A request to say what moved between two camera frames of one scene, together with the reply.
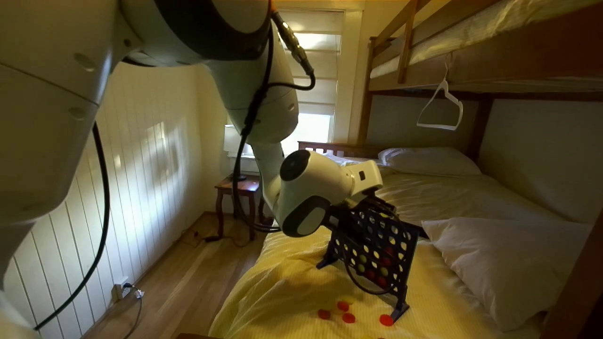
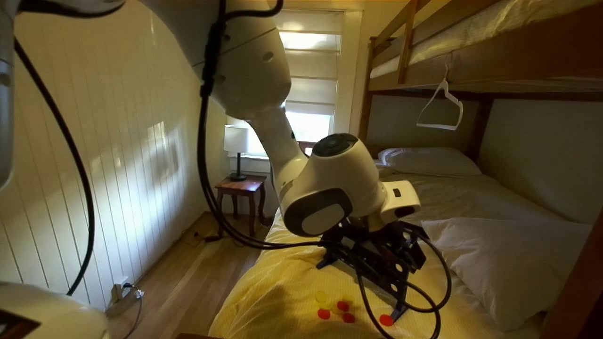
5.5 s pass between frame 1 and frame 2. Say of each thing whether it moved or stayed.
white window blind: stayed
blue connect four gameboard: stayed
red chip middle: stayed
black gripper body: moved
